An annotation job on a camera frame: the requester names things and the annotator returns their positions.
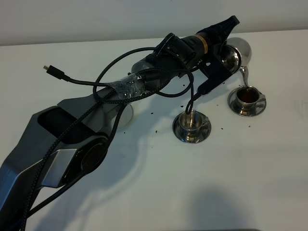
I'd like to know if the stainless steel teapot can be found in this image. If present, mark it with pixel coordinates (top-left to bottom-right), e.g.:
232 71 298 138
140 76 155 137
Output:
221 37 252 87

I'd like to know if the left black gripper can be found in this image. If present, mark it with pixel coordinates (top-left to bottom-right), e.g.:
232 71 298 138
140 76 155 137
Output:
194 15 240 96

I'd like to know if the far stainless steel teacup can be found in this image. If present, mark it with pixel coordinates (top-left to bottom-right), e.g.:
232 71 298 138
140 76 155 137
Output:
235 86 266 111

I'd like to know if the stainless steel teacup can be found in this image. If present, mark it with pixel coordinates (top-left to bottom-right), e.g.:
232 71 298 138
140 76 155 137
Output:
178 110 210 142
235 86 266 111

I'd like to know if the far stainless steel saucer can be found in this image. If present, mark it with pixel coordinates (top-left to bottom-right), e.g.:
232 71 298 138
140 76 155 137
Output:
227 86 267 117

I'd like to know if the near stainless steel saucer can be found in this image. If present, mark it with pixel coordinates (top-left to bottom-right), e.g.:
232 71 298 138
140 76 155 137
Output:
172 110 212 144

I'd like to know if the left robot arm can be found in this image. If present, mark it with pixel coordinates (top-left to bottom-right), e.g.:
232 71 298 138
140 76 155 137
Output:
0 16 239 226

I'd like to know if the loose black usb cable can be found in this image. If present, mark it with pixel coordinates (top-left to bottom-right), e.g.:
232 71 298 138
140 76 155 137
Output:
43 64 193 98

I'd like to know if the stainless steel saucer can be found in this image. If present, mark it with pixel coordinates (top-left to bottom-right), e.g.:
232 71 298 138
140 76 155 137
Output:
227 86 267 117
172 110 212 144

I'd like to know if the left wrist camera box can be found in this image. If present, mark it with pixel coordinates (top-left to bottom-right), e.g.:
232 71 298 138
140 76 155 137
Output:
197 72 232 95

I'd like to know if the round steel teapot coaster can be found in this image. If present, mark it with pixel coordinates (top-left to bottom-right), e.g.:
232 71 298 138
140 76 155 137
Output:
118 105 134 128

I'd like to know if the near stainless steel teacup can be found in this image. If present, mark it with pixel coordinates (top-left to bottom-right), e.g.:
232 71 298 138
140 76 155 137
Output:
178 110 210 142

